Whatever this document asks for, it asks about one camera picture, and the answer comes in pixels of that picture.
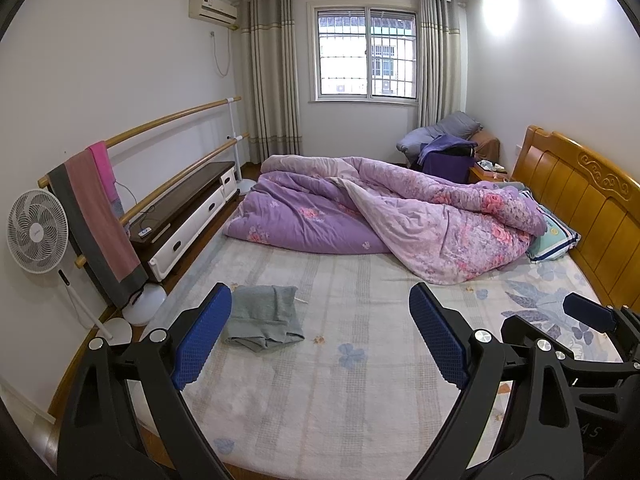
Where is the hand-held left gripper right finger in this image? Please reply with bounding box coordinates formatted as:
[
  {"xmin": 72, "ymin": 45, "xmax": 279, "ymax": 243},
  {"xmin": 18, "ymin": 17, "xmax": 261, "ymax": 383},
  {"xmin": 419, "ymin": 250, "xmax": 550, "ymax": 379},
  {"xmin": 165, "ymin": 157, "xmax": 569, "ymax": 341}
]
[{"xmin": 407, "ymin": 282, "xmax": 585, "ymax": 480}]

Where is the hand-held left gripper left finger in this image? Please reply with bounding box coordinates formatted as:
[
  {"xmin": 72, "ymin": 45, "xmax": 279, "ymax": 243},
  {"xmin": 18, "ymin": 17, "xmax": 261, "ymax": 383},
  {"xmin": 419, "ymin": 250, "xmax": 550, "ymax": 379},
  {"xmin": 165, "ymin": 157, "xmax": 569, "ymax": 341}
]
[{"xmin": 57, "ymin": 282, "xmax": 236, "ymax": 480}]

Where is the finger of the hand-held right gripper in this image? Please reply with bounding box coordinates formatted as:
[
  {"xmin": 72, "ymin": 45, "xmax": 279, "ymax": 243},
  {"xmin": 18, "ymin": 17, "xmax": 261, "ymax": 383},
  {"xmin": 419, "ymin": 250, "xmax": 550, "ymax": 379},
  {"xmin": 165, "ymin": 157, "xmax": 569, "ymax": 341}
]
[
  {"xmin": 562, "ymin": 292, "xmax": 640, "ymax": 361},
  {"xmin": 501, "ymin": 311, "xmax": 626, "ymax": 367}
]

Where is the grey knit sweater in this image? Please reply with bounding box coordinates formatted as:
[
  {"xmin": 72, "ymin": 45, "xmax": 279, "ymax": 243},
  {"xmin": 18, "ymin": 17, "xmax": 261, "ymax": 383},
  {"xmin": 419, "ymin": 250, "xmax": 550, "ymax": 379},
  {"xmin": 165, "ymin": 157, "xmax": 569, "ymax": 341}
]
[{"xmin": 222, "ymin": 285, "xmax": 306, "ymax": 353}]

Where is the white dome stand base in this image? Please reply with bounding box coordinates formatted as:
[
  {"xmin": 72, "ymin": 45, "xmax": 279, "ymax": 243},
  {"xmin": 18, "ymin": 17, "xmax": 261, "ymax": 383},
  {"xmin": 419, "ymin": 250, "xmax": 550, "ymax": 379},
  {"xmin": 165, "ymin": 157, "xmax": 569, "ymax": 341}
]
[{"xmin": 122, "ymin": 284, "xmax": 167, "ymax": 326}]

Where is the light blue striped pillow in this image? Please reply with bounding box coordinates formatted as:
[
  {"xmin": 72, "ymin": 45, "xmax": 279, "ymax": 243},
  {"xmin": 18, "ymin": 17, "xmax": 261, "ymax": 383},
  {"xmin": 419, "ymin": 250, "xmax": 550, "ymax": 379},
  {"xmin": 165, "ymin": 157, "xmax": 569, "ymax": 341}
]
[{"xmin": 525, "ymin": 210, "xmax": 582, "ymax": 264}]

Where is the bed with floral sheet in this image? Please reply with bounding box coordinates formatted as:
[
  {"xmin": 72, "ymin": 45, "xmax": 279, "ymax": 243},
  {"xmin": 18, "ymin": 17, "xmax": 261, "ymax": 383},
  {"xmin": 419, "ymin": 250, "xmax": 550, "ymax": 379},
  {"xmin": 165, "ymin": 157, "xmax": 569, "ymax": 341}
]
[{"xmin": 132, "ymin": 230, "xmax": 628, "ymax": 480}]

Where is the wooden headboard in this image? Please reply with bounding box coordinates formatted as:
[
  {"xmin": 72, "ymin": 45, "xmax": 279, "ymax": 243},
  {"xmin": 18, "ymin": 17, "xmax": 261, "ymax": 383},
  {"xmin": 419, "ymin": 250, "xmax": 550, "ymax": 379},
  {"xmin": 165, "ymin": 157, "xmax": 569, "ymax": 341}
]
[{"xmin": 510, "ymin": 125, "xmax": 640, "ymax": 321}]

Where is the dark and white tv cabinet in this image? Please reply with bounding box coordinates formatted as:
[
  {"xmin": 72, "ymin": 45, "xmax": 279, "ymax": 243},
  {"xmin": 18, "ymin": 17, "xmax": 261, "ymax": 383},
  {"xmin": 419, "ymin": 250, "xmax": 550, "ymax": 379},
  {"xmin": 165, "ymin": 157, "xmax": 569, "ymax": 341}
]
[{"xmin": 127, "ymin": 161, "xmax": 238, "ymax": 283}]

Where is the wooden nightstand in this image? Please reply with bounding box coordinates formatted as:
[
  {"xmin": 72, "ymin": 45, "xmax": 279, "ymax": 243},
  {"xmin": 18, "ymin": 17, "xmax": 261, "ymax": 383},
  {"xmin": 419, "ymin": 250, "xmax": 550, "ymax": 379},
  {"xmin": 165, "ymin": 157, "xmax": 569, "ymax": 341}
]
[{"xmin": 469, "ymin": 165, "xmax": 511, "ymax": 184}]

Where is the purple floral quilt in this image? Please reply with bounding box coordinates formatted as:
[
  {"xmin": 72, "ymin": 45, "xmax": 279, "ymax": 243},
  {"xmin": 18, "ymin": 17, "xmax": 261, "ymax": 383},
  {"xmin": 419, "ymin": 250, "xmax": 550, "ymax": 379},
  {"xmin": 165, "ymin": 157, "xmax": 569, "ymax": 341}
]
[{"xmin": 222, "ymin": 155, "xmax": 547, "ymax": 286}]

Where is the pink towel with grey border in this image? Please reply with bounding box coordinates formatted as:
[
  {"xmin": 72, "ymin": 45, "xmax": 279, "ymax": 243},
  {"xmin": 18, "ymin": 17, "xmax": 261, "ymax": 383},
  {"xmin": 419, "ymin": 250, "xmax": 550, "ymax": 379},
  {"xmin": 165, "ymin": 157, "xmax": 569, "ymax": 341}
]
[{"xmin": 46, "ymin": 149, "xmax": 149, "ymax": 309}]

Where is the dark purple cloth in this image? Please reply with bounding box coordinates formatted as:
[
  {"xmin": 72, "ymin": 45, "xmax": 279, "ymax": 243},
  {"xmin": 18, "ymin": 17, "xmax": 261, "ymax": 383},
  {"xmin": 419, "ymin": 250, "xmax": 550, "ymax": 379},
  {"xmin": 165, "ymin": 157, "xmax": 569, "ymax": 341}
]
[{"xmin": 417, "ymin": 135, "xmax": 476, "ymax": 183}]

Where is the brown armchair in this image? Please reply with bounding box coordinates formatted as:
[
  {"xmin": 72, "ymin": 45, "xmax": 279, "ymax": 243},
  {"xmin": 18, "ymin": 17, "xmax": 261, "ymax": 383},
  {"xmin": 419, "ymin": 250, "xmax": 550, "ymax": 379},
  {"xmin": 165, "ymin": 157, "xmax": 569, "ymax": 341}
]
[{"xmin": 472, "ymin": 131, "xmax": 501, "ymax": 163}]

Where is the white bar stand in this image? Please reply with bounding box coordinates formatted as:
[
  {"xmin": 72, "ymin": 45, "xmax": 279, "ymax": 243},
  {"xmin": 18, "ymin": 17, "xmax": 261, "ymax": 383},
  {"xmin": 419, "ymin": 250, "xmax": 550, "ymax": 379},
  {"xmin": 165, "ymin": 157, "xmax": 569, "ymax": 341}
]
[{"xmin": 225, "ymin": 96, "xmax": 257, "ymax": 197}]

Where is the wooden ballet bar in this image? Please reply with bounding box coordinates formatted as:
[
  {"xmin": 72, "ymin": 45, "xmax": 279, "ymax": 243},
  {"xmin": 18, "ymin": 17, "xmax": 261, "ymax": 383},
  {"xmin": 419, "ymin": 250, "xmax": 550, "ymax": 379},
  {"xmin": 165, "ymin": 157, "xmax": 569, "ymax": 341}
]
[
  {"xmin": 39, "ymin": 96, "xmax": 242, "ymax": 188},
  {"xmin": 74, "ymin": 133, "xmax": 250, "ymax": 268}
]

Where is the white standing fan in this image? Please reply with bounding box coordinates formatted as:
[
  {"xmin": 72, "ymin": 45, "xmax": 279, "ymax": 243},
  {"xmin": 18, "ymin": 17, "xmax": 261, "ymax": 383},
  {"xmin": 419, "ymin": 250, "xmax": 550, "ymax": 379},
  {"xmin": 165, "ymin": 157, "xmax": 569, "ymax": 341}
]
[{"xmin": 7, "ymin": 189, "xmax": 133, "ymax": 346}]

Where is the magenta cloth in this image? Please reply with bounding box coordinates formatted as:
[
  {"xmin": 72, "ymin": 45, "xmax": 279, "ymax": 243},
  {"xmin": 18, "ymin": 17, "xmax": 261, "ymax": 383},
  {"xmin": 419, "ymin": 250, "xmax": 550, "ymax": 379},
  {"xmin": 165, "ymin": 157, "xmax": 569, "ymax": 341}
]
[{"xmin": 89, "ymin": 141, "xmax": 121, "ymax": 201}]

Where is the grey blue cushion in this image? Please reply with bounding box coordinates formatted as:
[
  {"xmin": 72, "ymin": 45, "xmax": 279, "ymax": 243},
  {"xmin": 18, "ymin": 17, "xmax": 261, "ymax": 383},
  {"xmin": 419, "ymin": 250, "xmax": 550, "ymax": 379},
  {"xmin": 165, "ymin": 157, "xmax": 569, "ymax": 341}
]
[{"xmin": 396, "ymin": 111, "xmax": 483, "ymax": 153}]

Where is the striped grey curtain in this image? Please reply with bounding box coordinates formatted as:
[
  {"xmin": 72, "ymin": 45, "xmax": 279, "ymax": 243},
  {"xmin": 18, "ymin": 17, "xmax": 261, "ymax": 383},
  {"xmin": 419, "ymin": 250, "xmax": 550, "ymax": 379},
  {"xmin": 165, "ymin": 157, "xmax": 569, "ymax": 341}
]
[
  {"xmin": 416, "ymin": 0, "xmax": 461, "ymax": 128},
  {"xmin": 235, "ymin": 0, "xmax": 302, "ymax": 165}
]

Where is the white air conditioner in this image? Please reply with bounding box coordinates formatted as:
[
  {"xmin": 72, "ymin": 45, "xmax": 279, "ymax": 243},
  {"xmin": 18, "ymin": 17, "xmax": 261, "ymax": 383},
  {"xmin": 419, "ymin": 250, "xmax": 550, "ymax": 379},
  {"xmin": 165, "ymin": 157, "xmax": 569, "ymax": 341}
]
[{"xmin": 188, "ymin": 0, "xmax": 239, "ymax": 26}]

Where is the window with white frame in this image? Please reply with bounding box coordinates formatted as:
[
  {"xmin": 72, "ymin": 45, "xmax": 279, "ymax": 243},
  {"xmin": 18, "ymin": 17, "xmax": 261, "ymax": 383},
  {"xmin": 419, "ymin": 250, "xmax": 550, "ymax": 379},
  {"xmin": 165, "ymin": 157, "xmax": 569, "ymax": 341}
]
[{"xmin": 307, "ymin": 2, "xmax": 420, "ymax": 106}]

